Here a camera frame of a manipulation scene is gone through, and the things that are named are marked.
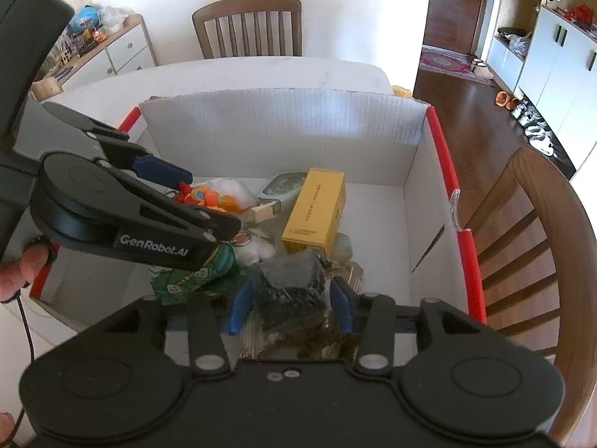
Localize green printed packet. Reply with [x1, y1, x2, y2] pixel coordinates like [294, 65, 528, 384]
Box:
[149, 240, 248, 307]

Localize patterned rug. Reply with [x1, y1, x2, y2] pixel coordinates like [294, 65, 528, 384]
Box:
[417, 46, 496, 86]

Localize red cardboard box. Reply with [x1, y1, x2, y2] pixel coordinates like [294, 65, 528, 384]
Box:
[30, 91, 488, 360]

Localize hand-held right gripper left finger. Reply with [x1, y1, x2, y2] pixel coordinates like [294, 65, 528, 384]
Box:
[105, 282, 255, 375]

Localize small yellow box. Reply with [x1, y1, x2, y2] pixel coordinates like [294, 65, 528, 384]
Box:
[281, 169, 347, 257]

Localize grey plastic bag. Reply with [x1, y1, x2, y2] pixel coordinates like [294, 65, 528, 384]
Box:
[508, 32, 533, 59]

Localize wooden holder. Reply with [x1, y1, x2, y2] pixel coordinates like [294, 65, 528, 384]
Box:
[30, 77, 64, 102]

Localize white sideboard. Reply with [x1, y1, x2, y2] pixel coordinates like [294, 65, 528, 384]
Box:
[32, 14, 157, 99]

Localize silver foil packet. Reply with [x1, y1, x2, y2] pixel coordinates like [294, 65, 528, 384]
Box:
[326, 261, 366, 290]

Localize blue globe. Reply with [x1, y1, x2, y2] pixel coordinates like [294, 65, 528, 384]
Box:
[70, 6, 101, 34]

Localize big-eyed doll keychain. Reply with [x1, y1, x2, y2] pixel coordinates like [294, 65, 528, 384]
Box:
[231, 228, 277, 264]

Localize row of shoes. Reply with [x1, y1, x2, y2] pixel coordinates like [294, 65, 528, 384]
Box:
[510, 98, 556, 158]

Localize dark grey packet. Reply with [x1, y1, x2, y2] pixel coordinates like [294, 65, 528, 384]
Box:
[247, 249, 333, 332]

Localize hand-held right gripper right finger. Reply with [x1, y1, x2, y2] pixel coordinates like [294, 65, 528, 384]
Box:
[329, 277, 474, 375]

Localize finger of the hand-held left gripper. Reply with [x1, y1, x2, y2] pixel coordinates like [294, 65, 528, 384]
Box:
[44, 102, 193, 190]
[126, 181, 242, 243]

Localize brown wooden chair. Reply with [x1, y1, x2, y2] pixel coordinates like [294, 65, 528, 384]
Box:
[192, 0, 303, 59]
[459, 146, 597, 448]

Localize orange toy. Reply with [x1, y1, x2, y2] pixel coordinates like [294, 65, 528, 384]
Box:
[175, 182, 239, 211]

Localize small beige block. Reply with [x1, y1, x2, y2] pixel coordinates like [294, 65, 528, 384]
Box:
[251, 200, 282, 223]

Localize pale green round object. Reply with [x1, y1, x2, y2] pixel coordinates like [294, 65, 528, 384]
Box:
[332, 233, 354, 262]

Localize black cable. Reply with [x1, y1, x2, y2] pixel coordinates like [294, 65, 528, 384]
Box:
[13, 289, 36, 435]

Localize grey oval case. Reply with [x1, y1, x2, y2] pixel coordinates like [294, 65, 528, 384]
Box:
[260, 172, 307, 206]

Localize brown door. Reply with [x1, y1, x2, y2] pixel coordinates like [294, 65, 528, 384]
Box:
[422, 0, 496, 57]

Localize clear plastic bag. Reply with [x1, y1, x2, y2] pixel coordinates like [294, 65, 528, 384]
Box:
[96, 6, 127, 29]

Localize beige slippers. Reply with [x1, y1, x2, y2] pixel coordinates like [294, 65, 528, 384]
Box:
[469, 58, 496, 80]

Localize white wall cabinet unit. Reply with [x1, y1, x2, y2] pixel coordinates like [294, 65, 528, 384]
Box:
[485, 0, 597, 178]

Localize person's left hand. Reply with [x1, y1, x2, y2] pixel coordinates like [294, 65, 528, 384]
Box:
[0, 245, 50, 302]

